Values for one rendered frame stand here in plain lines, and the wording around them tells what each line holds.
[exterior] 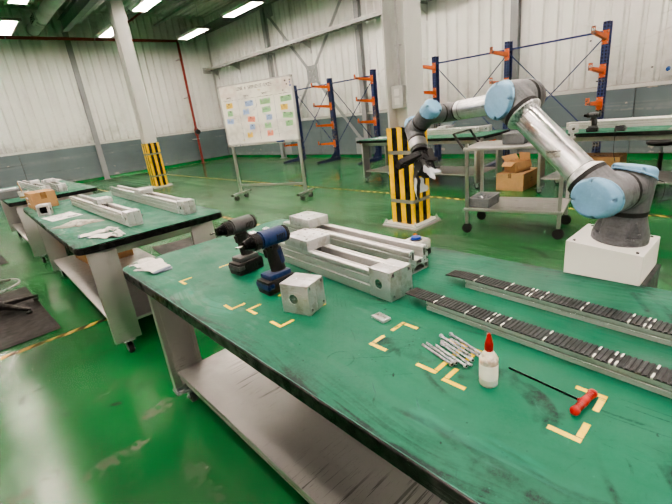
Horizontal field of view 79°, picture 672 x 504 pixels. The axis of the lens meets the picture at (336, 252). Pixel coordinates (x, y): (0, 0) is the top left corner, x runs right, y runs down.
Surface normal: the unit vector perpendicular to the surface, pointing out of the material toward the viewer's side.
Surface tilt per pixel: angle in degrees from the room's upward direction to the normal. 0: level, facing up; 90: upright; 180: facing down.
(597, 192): 94
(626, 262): 90
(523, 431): 0
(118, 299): 90
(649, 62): 90
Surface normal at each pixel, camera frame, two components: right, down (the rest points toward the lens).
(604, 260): -0.73, 0.30
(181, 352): 0.68, 0.17
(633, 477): -0.11, -0.94
